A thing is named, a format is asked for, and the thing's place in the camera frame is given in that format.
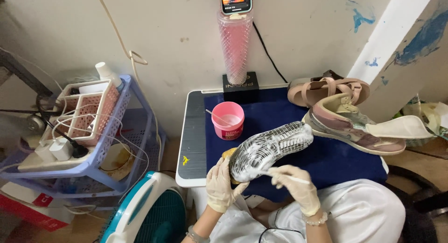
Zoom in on black box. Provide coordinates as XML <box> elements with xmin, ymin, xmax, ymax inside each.
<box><xmin>222</xmin><ymin>72</ymin><xmax>260</xmax><ymax>104</ymax></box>

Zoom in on blue plastic rack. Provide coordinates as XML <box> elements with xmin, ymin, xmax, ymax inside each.
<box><xmin>0</xmin><ymin>74</ymin><xmax>167</xmax><ymax>202</ymax></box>

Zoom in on white cleaning brush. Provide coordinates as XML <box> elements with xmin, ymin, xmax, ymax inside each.
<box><xmin>262</xmin><ymin>170</ymin><xmax>312</xmax><ymax>185</ymax></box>

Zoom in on pink and cream sneaker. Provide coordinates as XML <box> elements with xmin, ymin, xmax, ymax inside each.
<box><xmin>301</xmin><ymin>93</ymin><xmax>407</xmax><ymax>156</ymax></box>

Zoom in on red and white carton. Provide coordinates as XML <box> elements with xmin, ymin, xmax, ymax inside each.
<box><xmin>0</xmin><ymin>182</ymin><xmax>75</xmax><ymax>233</ymax></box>

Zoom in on white plastic bottle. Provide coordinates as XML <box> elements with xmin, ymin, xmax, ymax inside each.
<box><xmin>95</xmin><ymin>62</ymin><xmax>124</xmax><ymax>92</ymax></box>

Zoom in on white power strip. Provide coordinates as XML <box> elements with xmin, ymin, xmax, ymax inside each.
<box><xmin>17</xmin><ymin>145</ymin><xmax>96</xmax><ymax>173</ymax></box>

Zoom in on person's white clothing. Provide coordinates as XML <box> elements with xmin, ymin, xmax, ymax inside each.
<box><xmin>209</xmin><ymin>179</ymin><xmax>406</xmax><ymax>243</ymax></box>

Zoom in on stained white bowl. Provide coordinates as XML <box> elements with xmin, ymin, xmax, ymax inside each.
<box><xmin>99</xmin><ymin>143</ymin><xmax>136</xmax><ymax>181</ymax></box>

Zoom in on teal and white fan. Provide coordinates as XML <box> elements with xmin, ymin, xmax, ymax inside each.
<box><xmin>99</xmin><ymin>171</ymin><xmax>187</xmax><ymax>243</ymax></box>

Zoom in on foam-covered sneaker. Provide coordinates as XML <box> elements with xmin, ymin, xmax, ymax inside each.
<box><xmin>222</xmin><ymin>121</ymin><xmax>315</xmax><ymax>185</ymax></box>

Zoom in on white charger plug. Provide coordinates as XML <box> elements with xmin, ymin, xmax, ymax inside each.
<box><xmin>34</xmin><ymin>141</ymin><xmax>56</xmax><ymax>163</ymax></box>
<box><xmin>49</xmin><ymin>137</ymin><xmax>74</xmax><ymax>162</ymax></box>

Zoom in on black cable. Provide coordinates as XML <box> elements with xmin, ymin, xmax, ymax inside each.
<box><xmin>252</xmin><ymin>21</ymin><xmax>288</xmax><ymax>84</ymax></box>

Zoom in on white bead bracelet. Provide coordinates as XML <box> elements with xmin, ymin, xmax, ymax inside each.
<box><xmin>302</xmin><ymin>211</ymin><xmax>329</xmax><ymax>227</ymax></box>

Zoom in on person's left hand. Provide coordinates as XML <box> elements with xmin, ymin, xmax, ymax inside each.
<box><xmin>206</xmin><ymin>157</ymin><xmax>251</xmax><ymax>214</ymax></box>

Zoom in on plastic bag heap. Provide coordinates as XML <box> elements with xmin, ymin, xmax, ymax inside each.
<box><xmin>392</xmin><ymin>95</ymin><xmax>448</xmax><ymax>148</ymax></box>

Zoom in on white folding table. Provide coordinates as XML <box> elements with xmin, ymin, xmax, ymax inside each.
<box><xmin>175</xmin><ymin>84</ymin><xmax>390</xmax><ymax>219</ymax></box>

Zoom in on pink and white basket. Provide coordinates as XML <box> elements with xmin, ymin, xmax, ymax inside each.
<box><xmin>52</xmin><ymin>79</ymin><xmax>122</xmax><ymax>148</ymax></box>

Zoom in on beige wall cable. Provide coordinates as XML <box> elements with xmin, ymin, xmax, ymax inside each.
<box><xmin>94</xmin><ymin>0</ymin><xmax>162</xmax><ymax>172</ymax></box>

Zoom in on pink studded tumbler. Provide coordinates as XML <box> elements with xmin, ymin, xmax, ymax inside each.
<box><xmin>217</xmin><ymin>9</ymin><xmax>254</xmax><ymax>86</ymax></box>

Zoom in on person's right hand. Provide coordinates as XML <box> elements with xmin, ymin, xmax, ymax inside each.
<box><xmin>267</xmin><ymin>165</ymin><xmax>321</xmax><ymax>218</ymax></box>

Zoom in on pale green bangle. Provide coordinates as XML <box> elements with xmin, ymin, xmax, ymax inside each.
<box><xmin>185</xmin><ymin>225</ymin><xmax>211</xmax><ymax>243</ymax></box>

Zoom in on white stick in jar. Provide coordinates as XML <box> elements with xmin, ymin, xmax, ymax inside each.
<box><xmin>205</xmin><ymin>109</ymin><xmax>232</xmax><ymax>127</ymax></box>

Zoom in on pink strap sandal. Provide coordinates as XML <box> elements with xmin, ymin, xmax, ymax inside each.
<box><xmin>287</xmin><ymin>69</ymin><xmax>371</xmax><ymax>108</ymax></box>

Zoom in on black power plug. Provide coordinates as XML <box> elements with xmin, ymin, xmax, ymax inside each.
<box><xmin>69</xmin><ymin>140</ymin><xmax>90</xmax><ymax>159</ymax></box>

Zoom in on pink cleaning paste jar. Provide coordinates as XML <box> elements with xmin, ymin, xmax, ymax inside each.
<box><xmin>211</xmin><ymin>101</ymin><xmax>245</xmax><ymax>141</ymax></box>

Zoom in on black metal frame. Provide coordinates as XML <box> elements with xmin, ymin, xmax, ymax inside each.
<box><xmin>0</xmin><ymin>48</ymin><xmax>54</xmax><ymax>97</ymax></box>

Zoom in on black chair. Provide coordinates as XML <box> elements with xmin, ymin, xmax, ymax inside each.
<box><xmin>384</xmin><ymin>164</ymin><xmax>448</xmax><ymax>243</ymax></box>

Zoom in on smartphone with teal case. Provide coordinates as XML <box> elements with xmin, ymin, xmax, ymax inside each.
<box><xmin>219</xmin><ymin>0</ymin><xmax>253</xmax><ymax>16</ymax></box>

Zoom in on thin black cord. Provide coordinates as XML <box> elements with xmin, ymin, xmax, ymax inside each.
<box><xmin>258</xmin><ymin>207</ymin><xmax>306</xmax><ymax>243</ymax></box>

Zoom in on cream shoe insole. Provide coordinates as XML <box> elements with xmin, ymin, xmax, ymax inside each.
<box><xmin>365</xmin><ymin>115</ymin><xmax>435</xmax><ymax>139</ymax></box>

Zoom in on navy blue cloth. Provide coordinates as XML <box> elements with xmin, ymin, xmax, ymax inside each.
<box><xmin>204</xmin><ymin>87</ymin><xmax>389</xmax><ymax>203</ymax></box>

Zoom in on white charger cable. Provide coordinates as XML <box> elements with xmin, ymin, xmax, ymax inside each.
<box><xmin>51</xmin><ymin>102</ymin><xmax>150</xmax><ymax>174</ymax></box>

